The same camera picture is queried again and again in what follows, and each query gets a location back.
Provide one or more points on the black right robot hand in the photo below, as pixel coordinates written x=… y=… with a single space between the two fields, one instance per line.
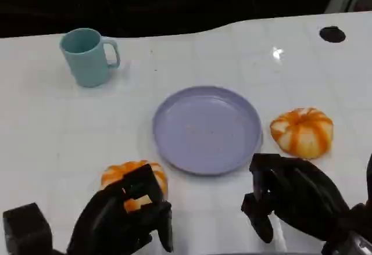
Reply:
x=302 y=197

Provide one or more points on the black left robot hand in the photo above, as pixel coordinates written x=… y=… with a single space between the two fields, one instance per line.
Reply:
x=101 y=217

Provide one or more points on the orange and white bread roll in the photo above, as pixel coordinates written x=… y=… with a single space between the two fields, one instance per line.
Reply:
x=302 y=133
x=116 y=170

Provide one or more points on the lilac plate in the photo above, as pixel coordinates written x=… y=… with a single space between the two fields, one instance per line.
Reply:
x=207 y=130

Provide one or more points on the pale green mug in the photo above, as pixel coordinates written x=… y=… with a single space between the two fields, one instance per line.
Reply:
x=85 y=60

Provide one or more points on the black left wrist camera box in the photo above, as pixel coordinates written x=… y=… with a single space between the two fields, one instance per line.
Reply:
x=27 y=229

